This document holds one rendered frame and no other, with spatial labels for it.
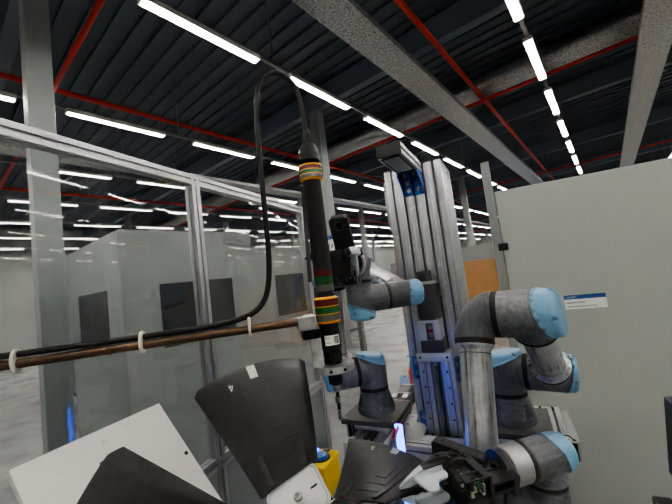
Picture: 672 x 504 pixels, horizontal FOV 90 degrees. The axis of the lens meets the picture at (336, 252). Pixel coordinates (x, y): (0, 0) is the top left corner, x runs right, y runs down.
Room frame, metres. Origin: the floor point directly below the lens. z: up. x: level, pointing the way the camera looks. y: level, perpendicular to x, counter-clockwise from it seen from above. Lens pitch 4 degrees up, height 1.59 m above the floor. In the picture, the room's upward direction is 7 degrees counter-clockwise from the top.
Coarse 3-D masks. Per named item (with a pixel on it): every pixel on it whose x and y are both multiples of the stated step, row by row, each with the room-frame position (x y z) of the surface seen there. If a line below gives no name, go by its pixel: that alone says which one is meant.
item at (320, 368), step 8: (304, 320) 0.58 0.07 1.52; (312, 320) 0.58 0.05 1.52; (304, 328) 0.58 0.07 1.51; (312, 328) 0.58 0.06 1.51; (304, 336) 0.57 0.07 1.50; (312, 336) 0.58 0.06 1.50; (320, 336) 0.58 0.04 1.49; (312, 344) 0.58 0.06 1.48; (320, 344) 0.58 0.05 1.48; (312, 352) 0.58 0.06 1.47; (320, 352) 0.58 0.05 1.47; (312, 360) 0.58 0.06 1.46; (320, 360) 0.58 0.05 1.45; (344, 360) 0.61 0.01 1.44; (352, 360) 0.60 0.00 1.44; (320, 368) 0.58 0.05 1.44; (328, 368) 0.57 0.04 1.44; (336, 368) 0.57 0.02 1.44; (344, 368) 0.57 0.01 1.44; (352, 368) 0.59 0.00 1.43
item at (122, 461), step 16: (112, 464) 0.37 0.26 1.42; (128, 464) 0.38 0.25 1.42; (144, 464) 0.39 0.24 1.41; (96, 480) 0.36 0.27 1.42; (112, 480) 0.36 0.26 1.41; (128, 480) 0.37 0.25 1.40; (144, 480) 0.38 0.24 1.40; (160, 480) 0.39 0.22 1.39; (176, 480) 0.40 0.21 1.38; (96, 496) 0.35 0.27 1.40; (112, 496) 0.36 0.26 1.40; (128, 496) 0.37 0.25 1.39; (144, 496) 0.37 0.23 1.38; (160, 496) 0.38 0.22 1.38; (176, 496) 0.39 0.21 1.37; (192, 496) 0.40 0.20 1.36; (208, 496) 0.41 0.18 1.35
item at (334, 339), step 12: (312, 144) 0.59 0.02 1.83; (300, 156) 0.59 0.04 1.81; (312, 156) 0.59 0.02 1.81; (324, 324) 0.59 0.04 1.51; (336, 324) 0.59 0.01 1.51; (324, 336) 0.59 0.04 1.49; (336, 336) 0.59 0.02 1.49; (324, 348) 0.59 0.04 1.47; (336, 348) 0.59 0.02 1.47; (324, 360) 0.60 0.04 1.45; (336, 360) 0.59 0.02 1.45; (336, 384) 0.59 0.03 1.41
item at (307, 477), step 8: (312, 464) 0.59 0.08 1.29; (304, 472) 0.58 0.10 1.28; (312, 472) 0.58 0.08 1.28; (288, 480) 0.57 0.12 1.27; (296, 480) 0.57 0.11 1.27; (304, 480) 0.57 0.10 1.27; (312, 480) 0.57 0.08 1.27; (320, 480) 0.57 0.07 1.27; (280, 488) 0.57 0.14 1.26; (288, 488) 0.57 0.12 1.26; (296, 488) 0.57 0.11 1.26; (304, 488) 0.57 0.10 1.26; (312, 488) 0.56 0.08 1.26; (320, 488) 0.56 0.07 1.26; (272, 496) 0.56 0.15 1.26; (280, 496) 0.56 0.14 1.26; (288, 496) 0.56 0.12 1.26; (304, 496) 0.56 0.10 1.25; (312, 496) 0.56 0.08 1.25; (320, 496) 0.56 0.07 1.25; (328, 496) 0.55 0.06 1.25
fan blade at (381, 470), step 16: (352, 448) 0.82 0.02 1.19; (384, 448) 0.82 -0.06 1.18; (352, 464) 0.76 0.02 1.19; (368, 464) 0.75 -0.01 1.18; (384, 464) 0.75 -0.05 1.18; (400, 464) 0.75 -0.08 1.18; (416, 464) 0.77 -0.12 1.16; (352, 480) 0.70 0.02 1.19; (368, 480) 0.69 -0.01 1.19; (384, 480) 0.68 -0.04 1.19; (400, 480) 0.69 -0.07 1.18; (336, 496) 0.66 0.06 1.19; (352, 496) 0.65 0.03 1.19; (368, 496) 0.64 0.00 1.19; (384, 496) 0.63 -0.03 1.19; (400, 496) 0.64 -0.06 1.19
